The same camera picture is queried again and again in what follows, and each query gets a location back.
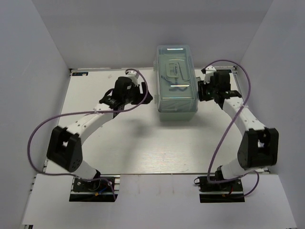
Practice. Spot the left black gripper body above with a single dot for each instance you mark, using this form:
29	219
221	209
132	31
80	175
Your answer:
135	97

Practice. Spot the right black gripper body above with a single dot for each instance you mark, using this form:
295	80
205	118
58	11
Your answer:
206	91

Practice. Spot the green plastic toolbox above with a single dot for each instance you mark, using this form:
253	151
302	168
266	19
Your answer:
177	90

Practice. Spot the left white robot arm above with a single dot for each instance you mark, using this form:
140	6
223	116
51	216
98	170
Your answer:
65	146

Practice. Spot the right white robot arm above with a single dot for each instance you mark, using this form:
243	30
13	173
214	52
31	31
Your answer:
259	144

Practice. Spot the left blue table label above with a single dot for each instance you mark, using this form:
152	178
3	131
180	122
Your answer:
80	74

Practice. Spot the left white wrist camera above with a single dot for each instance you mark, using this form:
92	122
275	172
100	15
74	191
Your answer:
133	75

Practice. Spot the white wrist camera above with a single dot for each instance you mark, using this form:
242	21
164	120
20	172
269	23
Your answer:
133	75
208	72

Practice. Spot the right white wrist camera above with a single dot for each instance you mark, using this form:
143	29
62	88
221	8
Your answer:
208	72

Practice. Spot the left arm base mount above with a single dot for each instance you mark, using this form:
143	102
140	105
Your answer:
104	190

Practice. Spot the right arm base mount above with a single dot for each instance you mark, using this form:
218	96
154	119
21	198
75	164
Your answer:
228	192

